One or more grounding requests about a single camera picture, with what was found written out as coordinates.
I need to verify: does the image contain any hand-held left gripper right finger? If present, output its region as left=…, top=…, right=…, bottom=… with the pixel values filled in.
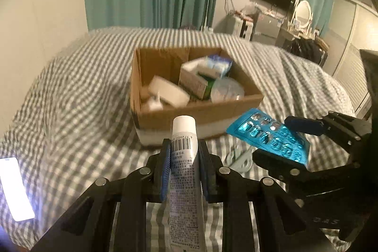
left=198, top=140, right=332, bottom=252

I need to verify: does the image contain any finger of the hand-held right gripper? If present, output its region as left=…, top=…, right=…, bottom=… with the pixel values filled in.
left=284, top=111, right=372, bottom=153
left=252, top=148, right=361, bottom=197

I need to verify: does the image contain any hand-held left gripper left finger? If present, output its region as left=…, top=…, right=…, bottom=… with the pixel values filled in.
left=31, top=138, right=172, bottom=252

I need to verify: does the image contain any white printed tube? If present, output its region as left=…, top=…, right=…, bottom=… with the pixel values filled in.
left=169, top=115, right=206, bottom=251

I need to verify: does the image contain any blue blister pack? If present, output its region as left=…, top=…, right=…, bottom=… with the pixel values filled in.
left=226, top=108, right=310, bottom=167

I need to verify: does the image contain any cardboard box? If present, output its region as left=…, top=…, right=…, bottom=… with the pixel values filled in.
left=130, top=47, right=264, bottom=148

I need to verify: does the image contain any clear plastic water bottle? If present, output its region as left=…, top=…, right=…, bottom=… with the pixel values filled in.
left=210, top=77, right=245, bottom=103

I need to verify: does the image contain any green white carton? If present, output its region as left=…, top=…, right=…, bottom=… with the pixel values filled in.
left=180, top=61, right=215, bottom=100

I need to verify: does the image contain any blue white tissue packet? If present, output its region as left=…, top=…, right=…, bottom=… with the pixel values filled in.
left=204, top=55, right=233, bottom=78

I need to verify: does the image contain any black backpack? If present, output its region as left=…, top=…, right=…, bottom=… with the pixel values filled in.
left=291, top=39, right=324, bottom=64

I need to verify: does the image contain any dressing table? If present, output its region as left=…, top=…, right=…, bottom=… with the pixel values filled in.
left=278, top=28, right=299, bottom=49

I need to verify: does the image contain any white louvred wardrobe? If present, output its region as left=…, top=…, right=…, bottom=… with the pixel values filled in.
left=332, top=0, right=376, bottom=117

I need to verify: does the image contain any grey mini fridge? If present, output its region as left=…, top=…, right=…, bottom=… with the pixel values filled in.
left=255, top=14, right=281, bottom=47

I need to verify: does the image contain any grey checked blanket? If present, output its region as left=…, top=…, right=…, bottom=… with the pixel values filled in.
left=0, top=26, right=355, bottom=252

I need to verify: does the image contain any white oval mirror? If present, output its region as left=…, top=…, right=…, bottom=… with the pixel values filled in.
left=292, top=0, right=313, bottom=31

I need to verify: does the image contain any white suitcase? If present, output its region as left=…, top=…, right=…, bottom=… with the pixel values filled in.
left=232, top=16, right=254, bottom=40

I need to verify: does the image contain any clear plastic bag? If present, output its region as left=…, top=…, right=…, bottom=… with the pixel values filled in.
left=242, top=2, right=259, bottom=17

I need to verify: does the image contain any smartphone with lit screen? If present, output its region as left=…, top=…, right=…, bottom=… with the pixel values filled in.
left=0, top=157, right=35, bottom=222

